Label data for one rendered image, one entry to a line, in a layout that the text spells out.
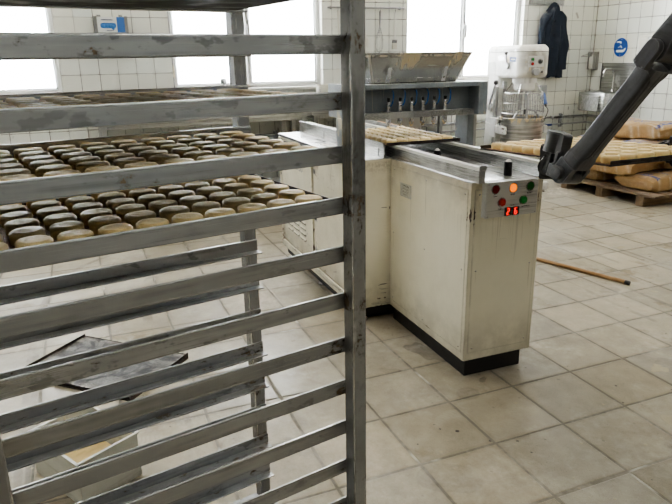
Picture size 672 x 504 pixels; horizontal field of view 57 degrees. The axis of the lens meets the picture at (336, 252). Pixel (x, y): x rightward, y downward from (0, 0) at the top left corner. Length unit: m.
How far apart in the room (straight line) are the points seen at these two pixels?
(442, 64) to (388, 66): 0.29
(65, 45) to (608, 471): 1.99
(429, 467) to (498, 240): 0.93
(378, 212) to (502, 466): 1.37
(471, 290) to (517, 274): 0.22
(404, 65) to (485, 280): 1.11
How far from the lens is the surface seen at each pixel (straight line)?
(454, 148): 3.07
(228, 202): 1.11
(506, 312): 2.69
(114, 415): 1.04
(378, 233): 3.06
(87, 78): 5.73
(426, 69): 3.12
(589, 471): 2.29
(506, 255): 2.59
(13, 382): 0.98
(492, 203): 2.45
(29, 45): 0.90
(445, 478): 2.15
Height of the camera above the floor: 1.30
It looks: 17 degrees down
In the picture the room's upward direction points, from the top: 1 degrees counter-clockwise
